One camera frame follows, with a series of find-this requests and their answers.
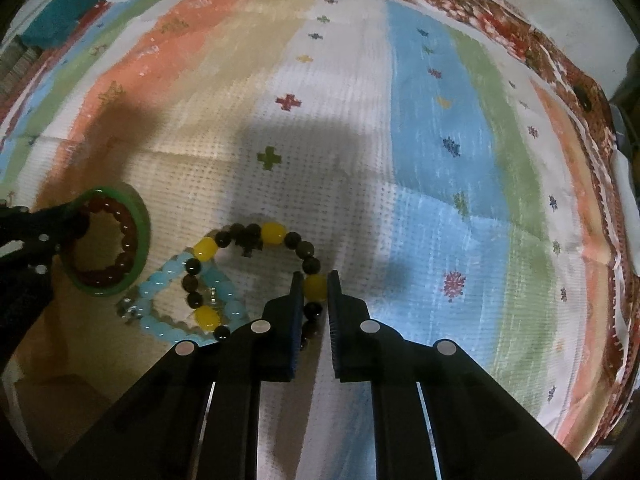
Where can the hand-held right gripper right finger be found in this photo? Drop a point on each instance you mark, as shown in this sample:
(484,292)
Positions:
(334,315)

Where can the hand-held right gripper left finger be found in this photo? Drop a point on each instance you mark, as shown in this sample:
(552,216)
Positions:
(297,310)

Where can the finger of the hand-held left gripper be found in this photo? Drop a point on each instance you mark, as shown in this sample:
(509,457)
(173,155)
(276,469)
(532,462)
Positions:
(55,220)

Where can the green jade bangle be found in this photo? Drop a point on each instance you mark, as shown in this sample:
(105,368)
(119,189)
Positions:
(134,220)

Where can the striped colourful blanket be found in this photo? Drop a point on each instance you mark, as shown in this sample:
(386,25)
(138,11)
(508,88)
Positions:
(350,160)

